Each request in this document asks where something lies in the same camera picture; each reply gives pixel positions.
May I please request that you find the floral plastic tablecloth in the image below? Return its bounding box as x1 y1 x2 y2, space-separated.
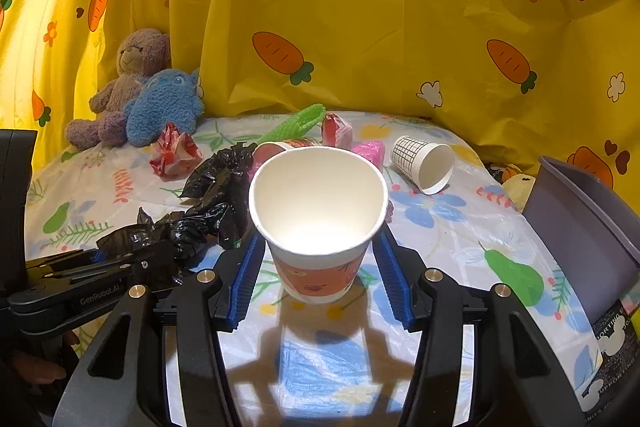
22 109 606 427

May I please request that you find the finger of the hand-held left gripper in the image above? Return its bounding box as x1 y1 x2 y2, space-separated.
7 268 171 340
25 241 173 282

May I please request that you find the blue plush toy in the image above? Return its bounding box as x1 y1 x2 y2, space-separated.
124 68 206 148

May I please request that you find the orange print paper cup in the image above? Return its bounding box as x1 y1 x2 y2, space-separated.
248 147 389 305
252 137 323 172

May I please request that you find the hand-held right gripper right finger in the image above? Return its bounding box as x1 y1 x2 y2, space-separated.
372 232 586 427

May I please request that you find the small red carton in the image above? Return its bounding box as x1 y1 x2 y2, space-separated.
321 113 353 150

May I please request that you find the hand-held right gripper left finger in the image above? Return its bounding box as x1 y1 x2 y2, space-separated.
52 234 268 427

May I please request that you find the pink sponge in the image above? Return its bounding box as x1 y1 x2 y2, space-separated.
350 139 387 172

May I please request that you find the yellow plush toy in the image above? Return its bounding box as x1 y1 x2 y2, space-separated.
492 164 538 212

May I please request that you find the grey plastic bin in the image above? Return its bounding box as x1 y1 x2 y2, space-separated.
522 155 640 328

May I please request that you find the red snack wrapper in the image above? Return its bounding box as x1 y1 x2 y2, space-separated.
149 123 203 180

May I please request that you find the black printed bag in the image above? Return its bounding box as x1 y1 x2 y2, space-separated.
580 297 640 427

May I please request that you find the green foam net sleeve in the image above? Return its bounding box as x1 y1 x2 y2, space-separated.
257 103 326 145

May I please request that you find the grid pattern paper cup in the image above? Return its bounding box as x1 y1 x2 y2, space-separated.
390 135 456 196

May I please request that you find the brown teddy bear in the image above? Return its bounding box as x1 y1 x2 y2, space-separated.
65 28 173 150

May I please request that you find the black plastic bag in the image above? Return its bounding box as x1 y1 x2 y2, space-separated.
97 142 261 278

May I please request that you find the person's left hand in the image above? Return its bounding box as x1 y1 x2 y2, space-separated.
10 332 81 383

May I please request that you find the yellow carrot print curtain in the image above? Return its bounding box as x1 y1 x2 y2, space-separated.
0 0 640 188

